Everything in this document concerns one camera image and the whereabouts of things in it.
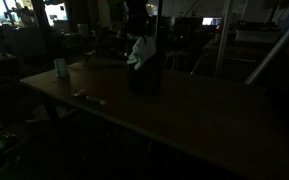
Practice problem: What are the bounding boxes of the round stool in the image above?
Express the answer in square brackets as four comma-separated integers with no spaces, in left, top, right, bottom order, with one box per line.
[163,50,190,72]

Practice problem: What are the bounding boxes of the pale green cup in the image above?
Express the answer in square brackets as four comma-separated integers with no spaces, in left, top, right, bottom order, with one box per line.
[53,57,70,79]

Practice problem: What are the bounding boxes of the lit computer monitor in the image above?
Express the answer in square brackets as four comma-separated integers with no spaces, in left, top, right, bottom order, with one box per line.
[201,16,223,27]

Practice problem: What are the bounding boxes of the red block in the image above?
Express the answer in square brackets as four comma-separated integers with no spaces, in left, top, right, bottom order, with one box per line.
[83,56,128,69]

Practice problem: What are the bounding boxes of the black box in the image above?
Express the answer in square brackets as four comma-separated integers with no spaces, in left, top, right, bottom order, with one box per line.
[127,49,163,95]

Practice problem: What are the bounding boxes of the marker pen with white cap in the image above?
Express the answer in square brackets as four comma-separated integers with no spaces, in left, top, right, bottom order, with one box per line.
[85,95,107,106]

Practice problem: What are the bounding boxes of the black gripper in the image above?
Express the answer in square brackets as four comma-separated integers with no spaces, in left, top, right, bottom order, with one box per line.
[131,19,150,38]

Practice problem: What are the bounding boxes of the white cloth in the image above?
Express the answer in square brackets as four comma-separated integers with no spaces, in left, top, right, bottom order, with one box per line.
[126,35,158,72]

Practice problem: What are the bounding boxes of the small clear shiny object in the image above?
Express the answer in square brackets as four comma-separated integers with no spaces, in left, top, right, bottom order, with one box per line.
[72,88,87,98]

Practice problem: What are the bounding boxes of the black tripod pole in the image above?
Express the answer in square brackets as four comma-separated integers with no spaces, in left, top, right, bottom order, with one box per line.
[154,0,165,51]

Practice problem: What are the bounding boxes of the slanted grey metal pole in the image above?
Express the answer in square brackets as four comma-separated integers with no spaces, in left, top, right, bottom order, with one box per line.
[244,11,289,85]

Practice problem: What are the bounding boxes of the white paper on floor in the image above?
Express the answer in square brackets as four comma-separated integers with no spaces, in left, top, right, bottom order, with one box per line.
[25,103,77,124]

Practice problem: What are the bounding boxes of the white upright pole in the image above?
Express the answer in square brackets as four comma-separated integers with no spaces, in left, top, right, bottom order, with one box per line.
[214,0,235,78]

